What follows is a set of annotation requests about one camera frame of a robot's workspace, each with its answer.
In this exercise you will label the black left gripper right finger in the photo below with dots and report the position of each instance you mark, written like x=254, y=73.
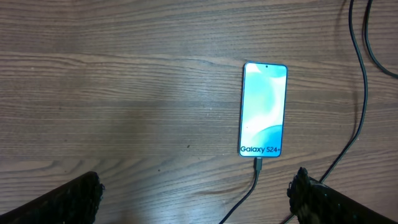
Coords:
x=315, y=203

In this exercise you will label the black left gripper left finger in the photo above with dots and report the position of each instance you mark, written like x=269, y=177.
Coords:
x=75, y=202

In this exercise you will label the blue smartphone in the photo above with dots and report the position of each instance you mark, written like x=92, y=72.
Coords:
x=262, y=109

